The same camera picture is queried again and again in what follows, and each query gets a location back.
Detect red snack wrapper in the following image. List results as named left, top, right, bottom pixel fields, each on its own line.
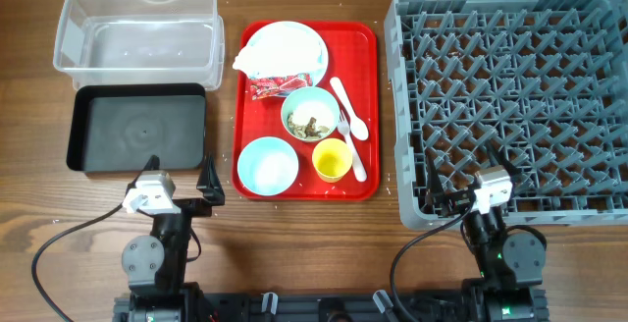
left=250, top=73, right=313, bottom=100

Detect rice and food scraps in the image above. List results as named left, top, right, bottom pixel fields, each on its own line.
left=287, top=101, right=335, bottom=141

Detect yellow plastic cup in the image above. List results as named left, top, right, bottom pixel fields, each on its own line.
left=312, top=138, right=352, bottom=183

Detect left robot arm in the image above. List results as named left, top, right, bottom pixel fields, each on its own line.
left=113, top=155, right=225, bottom=322

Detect light blue bowl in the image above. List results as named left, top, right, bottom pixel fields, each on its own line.
left=236, top=136, right=299, bottom=196

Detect black plastic tray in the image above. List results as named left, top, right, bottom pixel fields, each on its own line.
left=66, top=83, right=207, bottom=173

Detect white plastic spoon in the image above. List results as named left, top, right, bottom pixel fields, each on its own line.
left=330, top=77, right=369, bottom=141

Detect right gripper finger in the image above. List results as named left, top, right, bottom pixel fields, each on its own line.
left=484, top=141, right=521, bottom=177
left=425, top=153, right=445, bottom=197

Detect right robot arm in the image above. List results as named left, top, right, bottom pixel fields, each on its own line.
left=426, top=143, right=549, bottom=321

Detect left black cable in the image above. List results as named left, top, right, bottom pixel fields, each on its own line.
left=30, top=202, right=127, bottom=322

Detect light blue plate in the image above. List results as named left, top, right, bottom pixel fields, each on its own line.
left=243, top=20, right=330, bottom=89

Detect grey dishwasher rack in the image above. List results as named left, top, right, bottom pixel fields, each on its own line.
left=384, top=0, right=627, bottom=230

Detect red serving tray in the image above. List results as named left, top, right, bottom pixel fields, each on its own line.
left=232, top=21, right=381, bottom=201

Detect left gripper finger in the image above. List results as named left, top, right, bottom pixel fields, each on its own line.
left=196, top=154, right=226, bottom=205
left=128, top=155, right=160, bottom=189

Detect white plastic fork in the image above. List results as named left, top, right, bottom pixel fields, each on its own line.
left=338, top=112, right=367, bottom=183

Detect clear plastic bin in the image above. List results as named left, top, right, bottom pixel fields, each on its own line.
left=53, top=0, right=225, bottom=91

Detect green bowl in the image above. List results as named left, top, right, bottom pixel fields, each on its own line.
left=281, top=86, right=340, bottom=142

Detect white napkin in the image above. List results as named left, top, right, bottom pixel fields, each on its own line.
left=232, top=22, right=323, bottom=81

